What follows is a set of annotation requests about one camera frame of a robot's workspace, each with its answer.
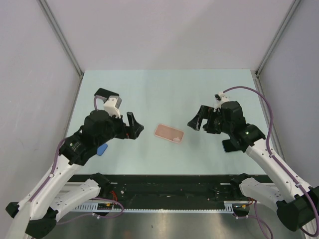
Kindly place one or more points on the aluminium frame post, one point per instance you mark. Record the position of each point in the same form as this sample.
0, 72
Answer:
279, 34
49, 15

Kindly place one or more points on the right aluminium frame post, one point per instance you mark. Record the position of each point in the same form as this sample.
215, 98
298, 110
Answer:
279, 34

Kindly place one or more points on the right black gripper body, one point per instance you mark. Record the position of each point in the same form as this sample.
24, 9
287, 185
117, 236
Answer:
217, 125

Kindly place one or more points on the left aluminium frame post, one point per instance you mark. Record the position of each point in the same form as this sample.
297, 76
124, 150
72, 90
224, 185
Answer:
49, 15

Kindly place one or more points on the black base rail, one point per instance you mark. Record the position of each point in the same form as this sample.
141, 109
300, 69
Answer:
173, 191

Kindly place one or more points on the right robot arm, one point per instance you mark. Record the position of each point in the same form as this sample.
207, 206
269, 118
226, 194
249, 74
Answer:
295, 201

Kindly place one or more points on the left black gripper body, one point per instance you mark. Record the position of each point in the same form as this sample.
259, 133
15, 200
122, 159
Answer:
116, 128

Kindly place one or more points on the pink phone case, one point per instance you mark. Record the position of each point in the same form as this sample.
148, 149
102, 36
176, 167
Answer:
169, 133

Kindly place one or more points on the black phone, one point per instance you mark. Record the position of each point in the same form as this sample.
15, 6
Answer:
104, 94

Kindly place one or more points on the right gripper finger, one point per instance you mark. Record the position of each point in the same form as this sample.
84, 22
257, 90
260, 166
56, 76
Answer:
207, 112
196, 122

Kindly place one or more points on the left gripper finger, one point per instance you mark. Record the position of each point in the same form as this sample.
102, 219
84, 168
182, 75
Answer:
135, 128
130, 117

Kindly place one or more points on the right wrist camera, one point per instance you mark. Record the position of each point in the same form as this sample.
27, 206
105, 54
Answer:
220, 99

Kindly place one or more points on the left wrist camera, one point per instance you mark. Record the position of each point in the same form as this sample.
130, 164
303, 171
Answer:
111, 106

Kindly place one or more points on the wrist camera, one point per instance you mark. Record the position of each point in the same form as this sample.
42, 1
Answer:
111, 106
220, 99

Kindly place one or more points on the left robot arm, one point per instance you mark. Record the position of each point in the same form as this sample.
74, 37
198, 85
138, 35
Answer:
40, 211

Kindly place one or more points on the white cable duct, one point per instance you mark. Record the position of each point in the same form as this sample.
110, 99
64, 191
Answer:
226, 207

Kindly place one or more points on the blue phone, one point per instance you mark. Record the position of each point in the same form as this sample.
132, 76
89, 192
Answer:
101, 149
229, 147

